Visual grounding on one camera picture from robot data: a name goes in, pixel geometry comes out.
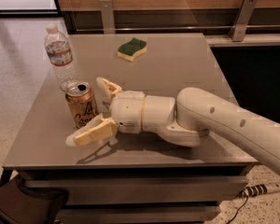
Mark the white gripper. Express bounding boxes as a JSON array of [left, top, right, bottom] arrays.
[[65, 77, 146, 147]]

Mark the orange LaCroix soda can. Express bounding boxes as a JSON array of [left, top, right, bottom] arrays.
[[65, 81, 98, 129]]

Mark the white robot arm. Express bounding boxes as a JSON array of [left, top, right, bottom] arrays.
[[65, 77, 280, 175]]

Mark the green and yellow sponge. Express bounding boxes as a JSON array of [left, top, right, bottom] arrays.
[[118, 38, 147, 62]]

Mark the clear plastic water bottle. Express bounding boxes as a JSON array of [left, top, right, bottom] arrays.
[[44, 23, 79, 91]]

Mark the lower grey drawer front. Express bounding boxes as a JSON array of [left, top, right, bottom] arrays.
[[57, 206, 220, 224]]

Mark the grey drawer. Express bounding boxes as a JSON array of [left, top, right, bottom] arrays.
[[26, 176, 247, 205], [57, 206, 220, 224]]

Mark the upper grey drawer front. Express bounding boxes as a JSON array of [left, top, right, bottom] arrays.
[[26, 176, 247, 205]]

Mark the dark brown chair seat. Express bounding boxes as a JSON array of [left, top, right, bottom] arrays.
[[0, 175, 68, 224]]

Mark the white power strip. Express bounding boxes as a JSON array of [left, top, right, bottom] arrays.
[[237, 183, 280, 198]]

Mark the horizontal metal rail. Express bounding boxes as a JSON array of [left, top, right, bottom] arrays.
[[76, 25, 280, 33]]

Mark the left metal wall bracket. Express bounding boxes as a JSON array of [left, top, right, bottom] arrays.
[[99, 0, 116, 35]]

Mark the metal wall bracket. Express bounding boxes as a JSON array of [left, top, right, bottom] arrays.
[[99, 0, 116, 35], [229, 0, 258, 42]]

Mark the right metal wall bracket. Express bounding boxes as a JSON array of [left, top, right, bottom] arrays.
[[229, 0, 258, 42]]

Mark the black power cable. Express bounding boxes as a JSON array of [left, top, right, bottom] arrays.
[[226, 195, 250, 224]]

